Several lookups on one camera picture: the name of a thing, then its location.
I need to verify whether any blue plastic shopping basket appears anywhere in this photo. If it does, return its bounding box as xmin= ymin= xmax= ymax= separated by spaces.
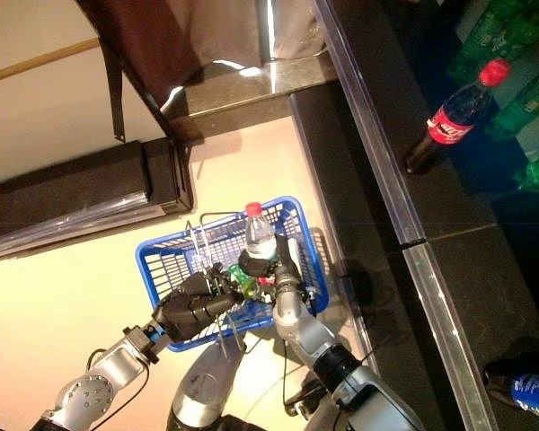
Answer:
xmin=134 ymin=195 xmax=331 ymax=360

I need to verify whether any translucent plastic curtain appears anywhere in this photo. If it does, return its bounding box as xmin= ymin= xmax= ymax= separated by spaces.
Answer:
xmin=74 ymin=0 xmax=329 ymax=111

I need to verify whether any Coca-Cola bottle red cap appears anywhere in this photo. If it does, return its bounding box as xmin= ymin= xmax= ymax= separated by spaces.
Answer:
xmin=402 ymin=57 xmax=512 ymax=175

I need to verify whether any Pepsi bottle blue cap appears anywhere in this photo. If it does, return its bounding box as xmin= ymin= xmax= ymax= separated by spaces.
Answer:
xmin=484 ymin=370 xmax=539 ymax=421

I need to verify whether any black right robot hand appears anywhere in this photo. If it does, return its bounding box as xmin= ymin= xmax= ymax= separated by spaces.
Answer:
xmin=237 ymin=233 xmax=303 ymax=291

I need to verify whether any black low cabinet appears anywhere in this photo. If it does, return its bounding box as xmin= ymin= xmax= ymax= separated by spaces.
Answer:
xmin=0 ymin=137 xmax=195 ymax=264

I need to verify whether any clear plastic price rail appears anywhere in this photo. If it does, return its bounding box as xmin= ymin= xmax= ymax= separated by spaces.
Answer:
xmin=314 ymin=0 xmax=428 ymax=248
xmin=402 ymin=242 xmax=499 ymax=431

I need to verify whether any dark store shelf unit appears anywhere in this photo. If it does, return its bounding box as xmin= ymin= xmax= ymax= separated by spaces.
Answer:
xmin=287 ymin=83 xmax=459 ymax=431

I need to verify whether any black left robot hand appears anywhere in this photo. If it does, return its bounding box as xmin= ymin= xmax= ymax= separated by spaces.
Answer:
xmin=154 ymin=268 xmax=244 ymax=342

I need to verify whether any water bottle red cap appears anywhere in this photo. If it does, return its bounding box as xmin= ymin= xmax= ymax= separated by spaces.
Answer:
xmin=243 ymin=201 xmax=278 ymax=260

